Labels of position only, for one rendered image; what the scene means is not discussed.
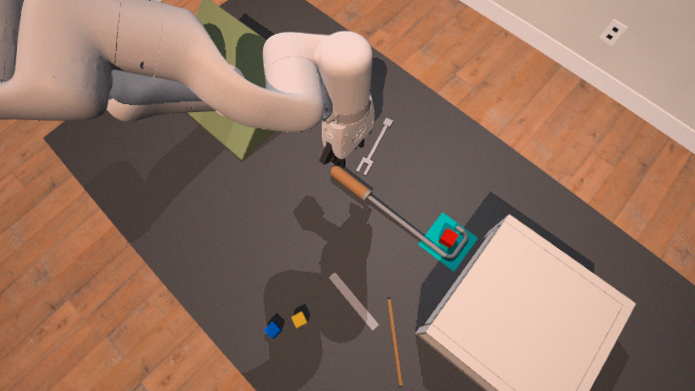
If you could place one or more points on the grey combination wrench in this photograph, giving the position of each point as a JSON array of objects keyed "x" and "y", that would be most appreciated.
[{"x": 387, "y": 123}]

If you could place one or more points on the blue cube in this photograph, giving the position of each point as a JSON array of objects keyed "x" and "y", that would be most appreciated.
[{"x": 273, "y": 330}]

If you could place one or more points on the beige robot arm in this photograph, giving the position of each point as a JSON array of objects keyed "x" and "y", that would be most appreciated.
[{"x": 67, "y": 50}]

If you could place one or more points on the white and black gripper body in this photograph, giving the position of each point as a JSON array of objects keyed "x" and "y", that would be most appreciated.
[{"x": 345, "y": 137}]

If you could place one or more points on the teal square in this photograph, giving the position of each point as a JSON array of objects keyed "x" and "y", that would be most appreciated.
[{"x": 434, "y": 234}]

